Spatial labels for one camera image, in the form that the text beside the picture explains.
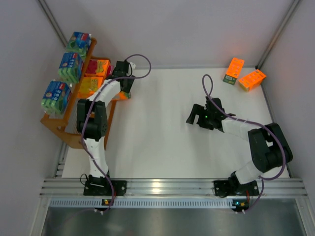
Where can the orange green box yellow sponge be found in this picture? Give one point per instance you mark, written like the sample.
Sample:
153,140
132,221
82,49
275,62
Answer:
122,96

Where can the aluminium mounting rail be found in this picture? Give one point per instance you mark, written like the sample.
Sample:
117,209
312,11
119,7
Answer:
73,187

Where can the slotted grey cable duct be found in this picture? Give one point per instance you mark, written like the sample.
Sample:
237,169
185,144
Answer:
146,203

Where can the orange three-tier wire shelf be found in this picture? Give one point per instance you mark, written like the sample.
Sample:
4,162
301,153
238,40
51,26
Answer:
65,126

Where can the orange box upright back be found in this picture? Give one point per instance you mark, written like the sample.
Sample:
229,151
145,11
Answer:
233,71

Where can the blue green sponge pack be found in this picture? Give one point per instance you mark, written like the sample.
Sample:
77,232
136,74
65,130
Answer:
79,43
70,68
56,98

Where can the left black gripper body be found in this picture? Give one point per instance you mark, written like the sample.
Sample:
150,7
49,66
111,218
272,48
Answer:
127,86

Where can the pink scrubber sponge box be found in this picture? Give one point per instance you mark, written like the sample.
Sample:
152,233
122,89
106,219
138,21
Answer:
98,68

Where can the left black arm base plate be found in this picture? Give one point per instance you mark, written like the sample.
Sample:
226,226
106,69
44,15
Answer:
118,188

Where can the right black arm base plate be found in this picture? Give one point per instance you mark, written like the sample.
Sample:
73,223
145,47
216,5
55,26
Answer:
225,188

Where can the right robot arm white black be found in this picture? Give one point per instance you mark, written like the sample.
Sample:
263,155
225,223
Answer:
268,147

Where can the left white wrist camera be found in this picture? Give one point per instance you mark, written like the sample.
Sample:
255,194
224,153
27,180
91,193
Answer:
132,67

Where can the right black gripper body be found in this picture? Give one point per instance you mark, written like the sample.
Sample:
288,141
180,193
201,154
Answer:
201,118

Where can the orange box far right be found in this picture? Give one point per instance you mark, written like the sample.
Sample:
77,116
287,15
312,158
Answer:
252,80

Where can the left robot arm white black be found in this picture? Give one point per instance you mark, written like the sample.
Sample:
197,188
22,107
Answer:
93,125

